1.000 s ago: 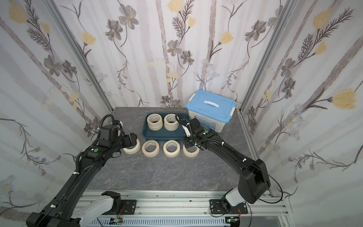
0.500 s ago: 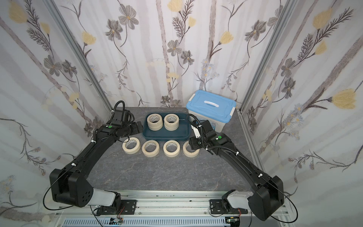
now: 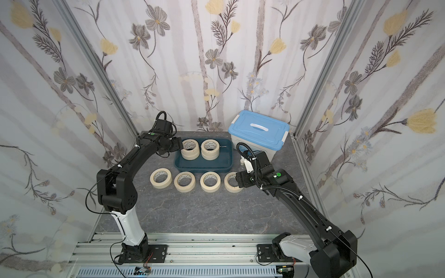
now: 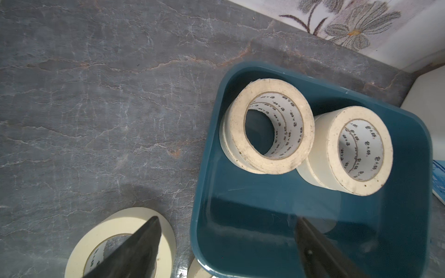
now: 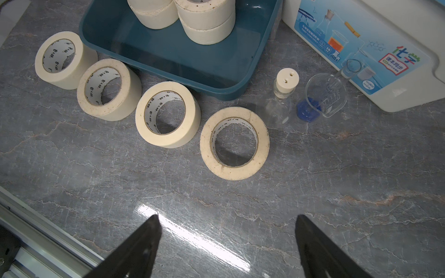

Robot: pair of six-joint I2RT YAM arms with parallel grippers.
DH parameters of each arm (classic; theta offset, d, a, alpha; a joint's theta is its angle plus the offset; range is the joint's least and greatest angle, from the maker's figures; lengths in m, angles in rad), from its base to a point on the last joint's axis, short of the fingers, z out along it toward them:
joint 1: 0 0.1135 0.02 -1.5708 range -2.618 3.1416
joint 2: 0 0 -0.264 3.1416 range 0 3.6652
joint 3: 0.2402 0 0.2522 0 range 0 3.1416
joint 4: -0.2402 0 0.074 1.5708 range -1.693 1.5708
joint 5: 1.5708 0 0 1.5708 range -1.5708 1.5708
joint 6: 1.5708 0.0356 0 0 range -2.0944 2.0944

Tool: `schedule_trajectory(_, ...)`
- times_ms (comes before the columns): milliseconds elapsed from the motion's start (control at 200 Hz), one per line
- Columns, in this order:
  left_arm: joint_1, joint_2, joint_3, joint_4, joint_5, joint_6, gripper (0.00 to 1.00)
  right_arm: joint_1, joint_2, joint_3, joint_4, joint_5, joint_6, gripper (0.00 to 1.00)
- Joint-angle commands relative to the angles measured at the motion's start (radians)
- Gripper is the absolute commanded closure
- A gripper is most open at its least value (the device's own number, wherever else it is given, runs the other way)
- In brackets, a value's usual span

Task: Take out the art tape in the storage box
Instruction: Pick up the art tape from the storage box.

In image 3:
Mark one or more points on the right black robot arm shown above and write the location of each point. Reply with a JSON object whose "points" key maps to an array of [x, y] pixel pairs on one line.
{"points": [[331, 252]]}

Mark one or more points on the teal plastic storage tray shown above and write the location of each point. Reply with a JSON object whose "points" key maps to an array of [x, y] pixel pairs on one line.
{"points": [[222, 164]]}

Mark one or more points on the blue lidded storage box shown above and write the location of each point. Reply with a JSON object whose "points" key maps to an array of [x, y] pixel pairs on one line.
{"points": [[259, 132]]}

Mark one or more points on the cream masking tape roll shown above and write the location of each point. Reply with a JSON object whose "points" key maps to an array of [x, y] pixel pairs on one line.
{"points": [[190, 146], [231, 183], [210, 146], [161, 184], [210, 176], [185, 182]]}

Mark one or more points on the small circuit board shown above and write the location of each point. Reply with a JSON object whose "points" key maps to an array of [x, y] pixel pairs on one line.
{"points": [[142, 270]]}

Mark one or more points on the lower cream tape roll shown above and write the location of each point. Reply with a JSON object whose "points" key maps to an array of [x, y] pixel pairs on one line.
{"points": [[190, 157], [210, 157]]}

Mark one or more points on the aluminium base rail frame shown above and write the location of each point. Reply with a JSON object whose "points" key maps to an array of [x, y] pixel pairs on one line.
{"points": [[187, 256]]}

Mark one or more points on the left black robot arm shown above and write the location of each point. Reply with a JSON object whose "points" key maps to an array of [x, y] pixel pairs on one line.
{"points": [[118, 195]]}

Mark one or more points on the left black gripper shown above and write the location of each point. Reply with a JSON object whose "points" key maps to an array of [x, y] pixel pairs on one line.
{"points": [[178, 145]]}

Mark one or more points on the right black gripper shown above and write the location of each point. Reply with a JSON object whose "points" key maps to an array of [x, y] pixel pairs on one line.
{"points": [[240, 179]]}

